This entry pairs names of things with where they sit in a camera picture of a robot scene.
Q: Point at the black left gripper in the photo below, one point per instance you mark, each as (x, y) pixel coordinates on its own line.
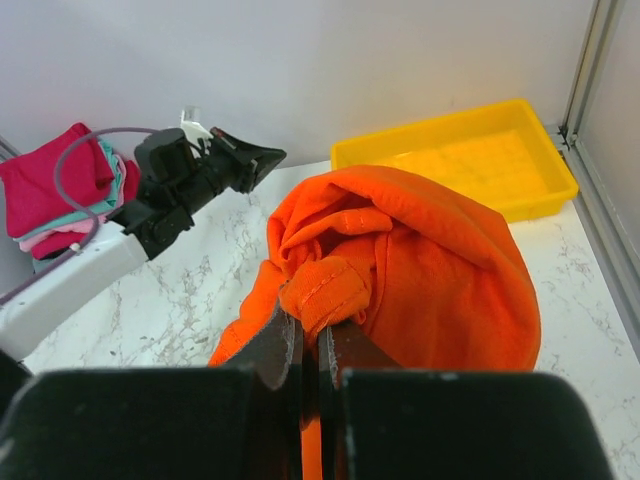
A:
(177, 172)

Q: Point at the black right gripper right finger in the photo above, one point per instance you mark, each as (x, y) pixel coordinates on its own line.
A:
(346, 346)

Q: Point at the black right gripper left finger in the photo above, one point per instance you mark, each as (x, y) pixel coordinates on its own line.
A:
(275, 353)

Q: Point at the crimson folded t shirt top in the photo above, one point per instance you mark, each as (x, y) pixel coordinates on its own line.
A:
(31, 197)

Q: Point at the yellow plastic tray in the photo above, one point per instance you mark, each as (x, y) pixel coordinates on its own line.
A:
(499, 155)

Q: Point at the pink folded t shirt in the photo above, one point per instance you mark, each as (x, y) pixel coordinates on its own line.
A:
(80, 225)

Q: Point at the crimson folded t shirt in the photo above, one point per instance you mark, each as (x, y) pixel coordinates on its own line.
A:
(60, 241)
(31, 197)

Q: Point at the crimson folded t shirt lower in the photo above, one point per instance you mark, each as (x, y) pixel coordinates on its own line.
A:
(60, 241)

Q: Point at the orange t shirt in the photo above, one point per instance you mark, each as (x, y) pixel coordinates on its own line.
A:
(432, 277)

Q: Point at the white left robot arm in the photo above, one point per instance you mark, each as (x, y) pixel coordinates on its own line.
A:
(132, 235)

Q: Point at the right aluminium frame post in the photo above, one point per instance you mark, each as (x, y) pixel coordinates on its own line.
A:
(599, 134)

